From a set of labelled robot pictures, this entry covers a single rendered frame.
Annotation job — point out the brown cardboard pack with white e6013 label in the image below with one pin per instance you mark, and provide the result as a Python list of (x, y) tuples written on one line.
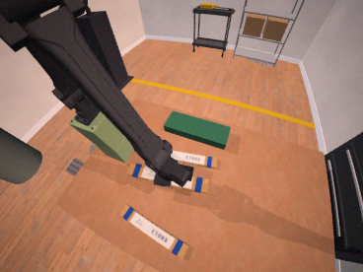
[(163, 238)]

